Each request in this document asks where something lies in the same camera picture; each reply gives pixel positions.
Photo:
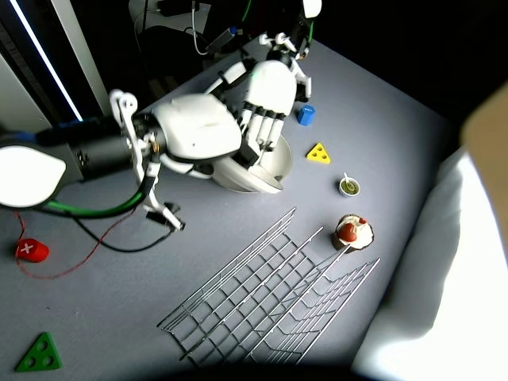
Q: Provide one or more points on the bright light strip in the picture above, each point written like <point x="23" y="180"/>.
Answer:
<point x="47" y="63"/>

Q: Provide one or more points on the white pillar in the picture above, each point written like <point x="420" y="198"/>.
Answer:
<point x="85" y="59"/>

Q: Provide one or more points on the small white spoon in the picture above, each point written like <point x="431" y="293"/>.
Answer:
<point x="347" y="178"/>

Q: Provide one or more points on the small white bowl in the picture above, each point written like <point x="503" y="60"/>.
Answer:
<point x="349" y="191"/>

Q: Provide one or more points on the cupcake with cream and strawberries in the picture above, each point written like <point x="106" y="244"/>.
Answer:
<point x="353" y="236"/>

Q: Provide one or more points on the blue hexagonal block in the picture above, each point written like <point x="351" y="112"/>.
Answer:
<point x="306" y="116"/>

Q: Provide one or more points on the red block with white cross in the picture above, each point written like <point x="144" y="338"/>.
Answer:
<point x="33" y="251"/>

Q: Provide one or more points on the white backdrop cloth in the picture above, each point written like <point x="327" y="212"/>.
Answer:
<point x="456" y="258"/>

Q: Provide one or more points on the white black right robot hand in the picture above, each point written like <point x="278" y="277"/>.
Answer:
<point x="194" y="131"/>

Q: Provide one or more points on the yellow triangle block with holes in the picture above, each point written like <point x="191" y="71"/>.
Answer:
<point x="317" y="155"/>

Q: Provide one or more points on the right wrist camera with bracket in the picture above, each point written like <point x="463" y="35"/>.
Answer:
<point x="166" y="216"/>

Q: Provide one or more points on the grey adapter box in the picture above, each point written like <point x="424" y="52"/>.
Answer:
<point x="222" y="38"/>

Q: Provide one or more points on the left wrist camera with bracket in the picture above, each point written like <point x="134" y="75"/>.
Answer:
<point x="303" y="85"/>

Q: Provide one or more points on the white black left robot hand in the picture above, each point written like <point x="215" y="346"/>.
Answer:
<point x="274" y="87"/>

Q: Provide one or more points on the green triangle block with holes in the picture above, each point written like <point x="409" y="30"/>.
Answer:
<point x="37" y="355"/>

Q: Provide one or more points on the brown cardboard box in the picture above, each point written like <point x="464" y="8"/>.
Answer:
<point x="488" y="123"/>

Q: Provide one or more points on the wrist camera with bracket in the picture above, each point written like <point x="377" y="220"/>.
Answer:
<point x="166" y="216"/>
<point x="303" y="85"/>

